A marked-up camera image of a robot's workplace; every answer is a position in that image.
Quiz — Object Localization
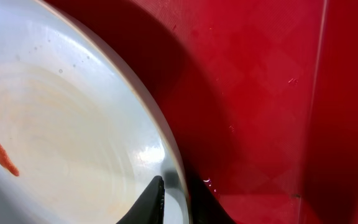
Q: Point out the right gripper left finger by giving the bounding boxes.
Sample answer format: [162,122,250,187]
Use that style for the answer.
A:
[117,175,165,224]

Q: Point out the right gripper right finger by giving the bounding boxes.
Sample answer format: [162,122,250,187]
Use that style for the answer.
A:
[190,177,235,224]

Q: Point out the white plate top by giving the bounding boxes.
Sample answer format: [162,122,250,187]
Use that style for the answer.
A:
[0,1,192,223]

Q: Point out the red plastic tray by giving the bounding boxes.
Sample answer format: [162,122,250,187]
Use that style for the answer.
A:
[53,0,358,223]

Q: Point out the red sauce stain top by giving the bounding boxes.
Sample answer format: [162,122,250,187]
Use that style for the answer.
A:
[0,144,20,177]

